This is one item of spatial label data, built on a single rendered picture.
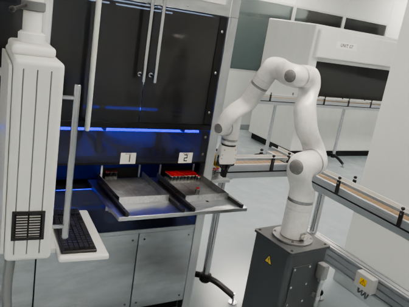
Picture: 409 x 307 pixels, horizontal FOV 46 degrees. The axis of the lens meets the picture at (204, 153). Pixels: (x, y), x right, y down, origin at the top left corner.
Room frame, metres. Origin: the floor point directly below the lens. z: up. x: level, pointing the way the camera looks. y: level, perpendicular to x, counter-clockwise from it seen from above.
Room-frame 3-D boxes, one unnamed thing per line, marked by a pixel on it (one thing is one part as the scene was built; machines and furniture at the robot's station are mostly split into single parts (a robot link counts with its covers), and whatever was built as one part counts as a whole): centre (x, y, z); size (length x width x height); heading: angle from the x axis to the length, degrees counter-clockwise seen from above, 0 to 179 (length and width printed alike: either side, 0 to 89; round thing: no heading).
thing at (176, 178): (2.55, 0.09, 0.90); 0.18 x 0.02 x 0.05; 123
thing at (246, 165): (3.00, -0.26, 0.92); 0.69 x 0.16 x 0.16; 122
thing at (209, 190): (2.47, 0.04, 0.90); 0.34 x 0.26 x 0.04; 33
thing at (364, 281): (2.47, -1.02, 0.50); 0.12 x 0.05 x 0.09; 32
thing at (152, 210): (2.34, 0.16, 0.87); 0.70 x 0.48 x 0.02; 122
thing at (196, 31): (2.53, 0.18, 1.51); 0.43 x 0.01 x 0.59; 122
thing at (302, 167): (2.06, -0.45, 1.16); 0.19 x 0.12 x 0.24; 144
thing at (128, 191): (2.31, 0.34, 0.90); 0.34 x 0.26 x 0.04; 32
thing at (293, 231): (2.09, -0.47, 0.95); 0.19 x 0.19 x 0.18
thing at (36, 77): (1.83, 0.71, 1.19); 0.50 x 0.19 x 0.78; 27
